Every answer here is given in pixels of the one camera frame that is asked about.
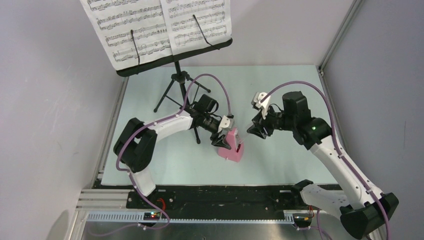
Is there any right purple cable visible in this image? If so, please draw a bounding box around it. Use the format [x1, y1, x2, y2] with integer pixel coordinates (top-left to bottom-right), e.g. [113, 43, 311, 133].
[261, 80, 392, 240]

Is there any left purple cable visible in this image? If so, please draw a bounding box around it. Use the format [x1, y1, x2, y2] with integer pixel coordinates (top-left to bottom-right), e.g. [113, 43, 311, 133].
[115, 73, 234, 229]

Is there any white sheet music page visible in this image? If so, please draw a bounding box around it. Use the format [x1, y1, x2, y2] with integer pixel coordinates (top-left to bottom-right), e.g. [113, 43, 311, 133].
[80, 0, 172, 71]
[160, 0, 232, 55]

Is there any pink metronome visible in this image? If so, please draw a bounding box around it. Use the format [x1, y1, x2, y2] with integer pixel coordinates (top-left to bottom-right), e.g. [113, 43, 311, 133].
[217, 127, 244, 163]

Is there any black perforated music stand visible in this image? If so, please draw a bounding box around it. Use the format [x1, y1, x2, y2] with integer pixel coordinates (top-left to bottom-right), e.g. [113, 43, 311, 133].
[115, 38, 234, 145]

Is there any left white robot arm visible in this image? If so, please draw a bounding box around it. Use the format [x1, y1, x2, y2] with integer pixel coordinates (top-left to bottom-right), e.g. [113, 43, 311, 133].
[113, 94, 234, 208]

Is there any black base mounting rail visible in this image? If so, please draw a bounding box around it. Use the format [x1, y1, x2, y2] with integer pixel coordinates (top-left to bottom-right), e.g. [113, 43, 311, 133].
[126, 185, 311, 221]

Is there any purple cable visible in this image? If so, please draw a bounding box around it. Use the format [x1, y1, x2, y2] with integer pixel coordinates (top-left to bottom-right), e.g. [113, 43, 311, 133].
[261, 80, 392, 240]
[115, 73, 234, 229]

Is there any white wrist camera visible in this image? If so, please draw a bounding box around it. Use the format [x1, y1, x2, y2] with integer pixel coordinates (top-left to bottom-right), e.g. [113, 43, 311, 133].
[218, 115, 234, 132]
[251, 92, 271, 120]

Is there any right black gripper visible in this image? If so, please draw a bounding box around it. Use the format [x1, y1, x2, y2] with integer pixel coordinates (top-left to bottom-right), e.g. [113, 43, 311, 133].
[247, 103, 296, 139]

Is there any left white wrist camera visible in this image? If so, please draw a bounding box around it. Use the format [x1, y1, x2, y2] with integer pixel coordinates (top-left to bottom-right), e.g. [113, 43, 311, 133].
[218, 115, 234, 132]

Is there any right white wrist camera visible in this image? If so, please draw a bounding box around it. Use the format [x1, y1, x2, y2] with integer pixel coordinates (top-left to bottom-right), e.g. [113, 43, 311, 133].
[251, 92, 271, 120]

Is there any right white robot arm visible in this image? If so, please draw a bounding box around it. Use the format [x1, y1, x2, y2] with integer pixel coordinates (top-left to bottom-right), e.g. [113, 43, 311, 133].
[247, 91, 399, 240]

